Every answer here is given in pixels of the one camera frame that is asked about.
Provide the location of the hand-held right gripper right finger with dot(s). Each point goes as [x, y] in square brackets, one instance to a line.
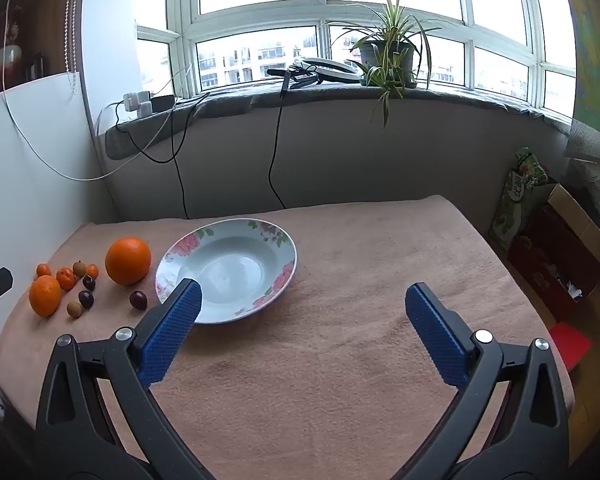
[437, 335]

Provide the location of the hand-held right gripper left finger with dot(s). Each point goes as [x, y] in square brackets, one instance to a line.
[172, 332]

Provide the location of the dark red plum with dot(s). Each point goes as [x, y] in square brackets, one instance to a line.
[88, 283]
[86, 299]
[138, 299]

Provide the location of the large orange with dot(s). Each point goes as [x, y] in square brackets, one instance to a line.
[128, 261]

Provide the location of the floral white plate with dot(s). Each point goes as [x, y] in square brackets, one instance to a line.
[230, 265]

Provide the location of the small tangerine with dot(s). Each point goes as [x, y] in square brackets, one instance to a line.
[92, 271]
[66, 279]
[43, 270]

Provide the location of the medium tangerine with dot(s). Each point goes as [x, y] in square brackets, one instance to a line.
[45, 296]

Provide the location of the brown longan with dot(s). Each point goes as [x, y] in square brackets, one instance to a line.
[74, 309]
[79, 268]

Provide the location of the white board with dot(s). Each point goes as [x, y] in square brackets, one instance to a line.
[30, 200]

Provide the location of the peach blanket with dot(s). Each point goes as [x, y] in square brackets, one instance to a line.
[330, 360]

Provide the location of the red box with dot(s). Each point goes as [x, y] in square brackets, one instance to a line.
[572, 345]

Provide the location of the cardboard box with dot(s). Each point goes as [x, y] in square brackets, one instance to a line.
[555, 255]

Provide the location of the green printed bag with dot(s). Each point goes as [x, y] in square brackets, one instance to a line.
[512, 200]

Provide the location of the white power strip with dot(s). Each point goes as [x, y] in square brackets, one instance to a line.
[136, 102]

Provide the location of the black adapter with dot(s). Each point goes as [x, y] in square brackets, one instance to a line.
[163, 103]

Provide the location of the grey sill mat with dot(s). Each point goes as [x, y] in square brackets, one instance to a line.
[330, 92]

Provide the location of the potted spider plant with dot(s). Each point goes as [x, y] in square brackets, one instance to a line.
[387, 60]

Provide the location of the dark wall picture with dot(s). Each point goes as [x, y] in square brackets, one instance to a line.
[15, 35]

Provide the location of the green yellow wall painting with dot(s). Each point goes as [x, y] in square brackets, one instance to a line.
[595, 60]

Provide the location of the white window frame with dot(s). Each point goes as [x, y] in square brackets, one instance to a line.
[320, 5]

